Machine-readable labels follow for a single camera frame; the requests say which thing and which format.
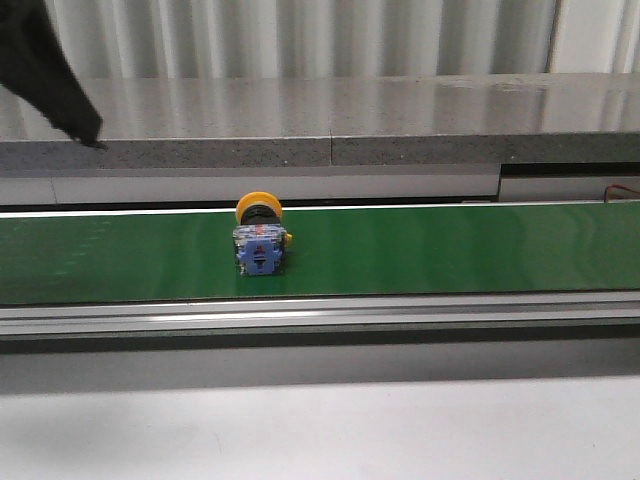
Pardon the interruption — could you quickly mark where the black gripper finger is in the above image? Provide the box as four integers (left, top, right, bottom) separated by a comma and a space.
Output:
1, 1, 106, 149

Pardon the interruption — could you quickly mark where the yellow push button switch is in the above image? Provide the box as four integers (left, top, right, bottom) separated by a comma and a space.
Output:
232, 191, 293, 276

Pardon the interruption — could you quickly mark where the white pleated curtain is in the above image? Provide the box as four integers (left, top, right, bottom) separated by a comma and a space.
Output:
47, 1, 639, 78

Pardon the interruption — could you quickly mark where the grey stone counter slab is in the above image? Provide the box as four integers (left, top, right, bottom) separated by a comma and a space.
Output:
1, 74, 639, 172

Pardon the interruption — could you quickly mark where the green conveyor belt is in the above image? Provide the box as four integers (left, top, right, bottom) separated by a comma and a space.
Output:
1, 202, 639, 305

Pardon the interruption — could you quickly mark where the red wire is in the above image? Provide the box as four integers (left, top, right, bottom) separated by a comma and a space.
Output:
602, 185, 640, 204

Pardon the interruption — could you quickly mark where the aluminium conveyor frame rail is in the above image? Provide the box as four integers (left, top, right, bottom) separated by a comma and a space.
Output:
1, 291, 639, 340

